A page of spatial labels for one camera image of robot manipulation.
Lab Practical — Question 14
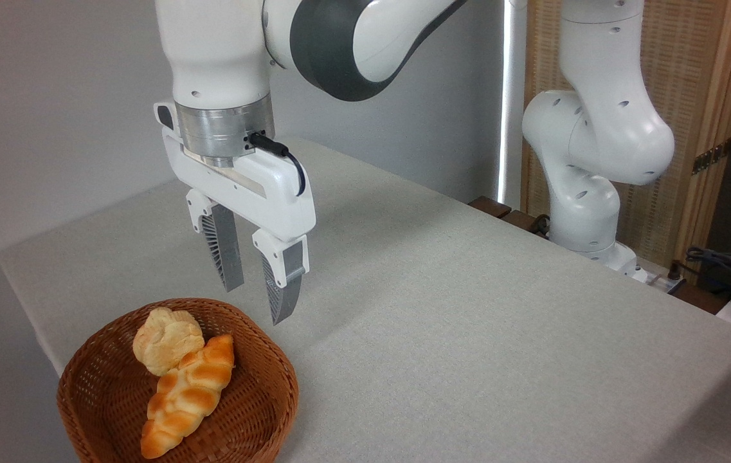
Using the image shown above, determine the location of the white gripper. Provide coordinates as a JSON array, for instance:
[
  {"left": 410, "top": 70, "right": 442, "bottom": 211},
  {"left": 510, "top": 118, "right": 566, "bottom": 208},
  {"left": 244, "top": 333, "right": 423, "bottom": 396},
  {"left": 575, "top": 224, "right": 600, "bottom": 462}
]
[{"left": 154, "top": 100, "right": 317, "bottom": 326}]

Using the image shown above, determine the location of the pale round bread roll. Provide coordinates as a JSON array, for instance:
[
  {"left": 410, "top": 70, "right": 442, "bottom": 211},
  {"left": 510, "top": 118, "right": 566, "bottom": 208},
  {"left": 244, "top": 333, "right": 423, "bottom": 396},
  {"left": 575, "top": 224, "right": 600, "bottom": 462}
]
[{"left": 132, "top": 307, "right": 205, "bottom": 376}]

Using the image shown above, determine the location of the golden braided bread loaf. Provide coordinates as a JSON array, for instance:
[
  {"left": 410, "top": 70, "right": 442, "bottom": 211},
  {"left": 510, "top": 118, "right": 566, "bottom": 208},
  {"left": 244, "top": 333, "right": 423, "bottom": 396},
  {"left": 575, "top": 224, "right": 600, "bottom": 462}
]
[{"left": 140, "top": 333, "right": 236, "bottom": 460}]

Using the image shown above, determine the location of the brown wicker basket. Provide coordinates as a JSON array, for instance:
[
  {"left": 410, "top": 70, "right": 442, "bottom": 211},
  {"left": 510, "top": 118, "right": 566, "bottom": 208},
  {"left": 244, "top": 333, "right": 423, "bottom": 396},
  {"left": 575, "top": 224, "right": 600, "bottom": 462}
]
[{"left": 57, "top": 298, "right": 300, "bottom": 463}]

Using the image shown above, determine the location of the white vertical pole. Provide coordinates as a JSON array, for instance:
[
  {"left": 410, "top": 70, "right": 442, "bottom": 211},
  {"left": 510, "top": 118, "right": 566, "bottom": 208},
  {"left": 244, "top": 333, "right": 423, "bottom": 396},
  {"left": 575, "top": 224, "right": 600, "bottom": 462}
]
[{"left": 497, "top": 0, "right": 528, "bottom": 210}]

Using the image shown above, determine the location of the woven bamboo folding screen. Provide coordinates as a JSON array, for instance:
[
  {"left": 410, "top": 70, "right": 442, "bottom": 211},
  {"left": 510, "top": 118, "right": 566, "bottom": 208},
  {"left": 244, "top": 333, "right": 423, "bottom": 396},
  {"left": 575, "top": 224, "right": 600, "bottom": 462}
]
[{"left": 523, "top": 0, "right": 731, "bottom": 277}]

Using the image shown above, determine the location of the black metal hinge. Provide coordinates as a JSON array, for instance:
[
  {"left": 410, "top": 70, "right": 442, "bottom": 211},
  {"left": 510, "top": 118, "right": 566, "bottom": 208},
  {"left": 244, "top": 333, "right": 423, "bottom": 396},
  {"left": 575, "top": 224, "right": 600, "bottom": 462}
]
[{"left": 692, "top": 138, "right": 731, "bottom": 175}]

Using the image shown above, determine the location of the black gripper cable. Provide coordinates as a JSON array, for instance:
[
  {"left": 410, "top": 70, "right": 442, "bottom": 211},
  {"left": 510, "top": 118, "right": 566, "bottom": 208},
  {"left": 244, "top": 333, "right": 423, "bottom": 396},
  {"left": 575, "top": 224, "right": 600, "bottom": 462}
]
[{"left": 246, "top": 131, "right": 307, "bottom": 197}]

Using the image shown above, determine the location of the black cable bundle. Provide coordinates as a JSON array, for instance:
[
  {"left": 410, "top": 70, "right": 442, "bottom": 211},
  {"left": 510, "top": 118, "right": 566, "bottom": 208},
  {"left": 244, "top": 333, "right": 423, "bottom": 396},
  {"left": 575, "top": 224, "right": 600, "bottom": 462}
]
[{"left": 685, "top": 248, "right": 731, "bottom": 303}]

